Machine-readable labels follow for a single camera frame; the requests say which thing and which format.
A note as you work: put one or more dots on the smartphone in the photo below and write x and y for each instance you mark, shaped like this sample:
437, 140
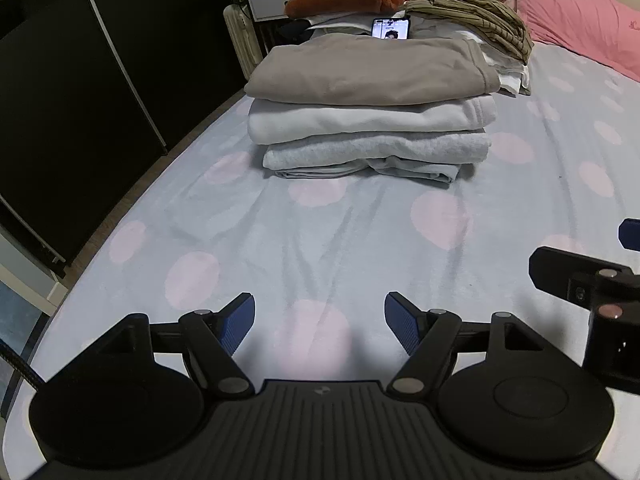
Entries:
391, 27

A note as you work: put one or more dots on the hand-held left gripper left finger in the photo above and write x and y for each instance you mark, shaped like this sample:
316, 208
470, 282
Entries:
240, 322

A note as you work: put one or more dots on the grey folded cloth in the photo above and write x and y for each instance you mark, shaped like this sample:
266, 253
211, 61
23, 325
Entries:
435, 27

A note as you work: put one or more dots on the white folded shirt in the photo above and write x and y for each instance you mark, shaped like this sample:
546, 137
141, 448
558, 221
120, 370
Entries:
340, 22

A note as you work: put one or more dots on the pink pillow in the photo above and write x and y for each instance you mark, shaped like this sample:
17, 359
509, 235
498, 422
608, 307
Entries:
575, 10

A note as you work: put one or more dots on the white fleecy folded garment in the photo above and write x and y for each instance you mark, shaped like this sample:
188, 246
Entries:
375, 150

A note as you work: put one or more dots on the beige t-shirt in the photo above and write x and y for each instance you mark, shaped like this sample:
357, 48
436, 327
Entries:
360, 70

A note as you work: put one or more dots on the cream ribbed case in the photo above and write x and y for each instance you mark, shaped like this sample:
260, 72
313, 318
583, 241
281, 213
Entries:
240, 35

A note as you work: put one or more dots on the black wardrobe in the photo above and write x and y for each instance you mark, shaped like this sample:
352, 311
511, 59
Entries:
75, 85

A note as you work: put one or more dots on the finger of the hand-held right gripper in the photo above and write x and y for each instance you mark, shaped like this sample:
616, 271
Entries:
555, 267
631, 235

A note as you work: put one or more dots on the olive striped garment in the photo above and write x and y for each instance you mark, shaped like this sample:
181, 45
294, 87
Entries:
480, 20

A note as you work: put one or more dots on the white folded cloth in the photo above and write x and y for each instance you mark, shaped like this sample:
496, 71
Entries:
510, 77

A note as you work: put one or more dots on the pale grey folded garment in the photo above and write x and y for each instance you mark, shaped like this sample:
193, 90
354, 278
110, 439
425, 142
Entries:
415, 170

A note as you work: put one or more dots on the white bedside box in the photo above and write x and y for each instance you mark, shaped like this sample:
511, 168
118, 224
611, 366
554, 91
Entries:
270, 2

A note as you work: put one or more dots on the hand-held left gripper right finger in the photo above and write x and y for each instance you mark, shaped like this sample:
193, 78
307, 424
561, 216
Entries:
402, 322

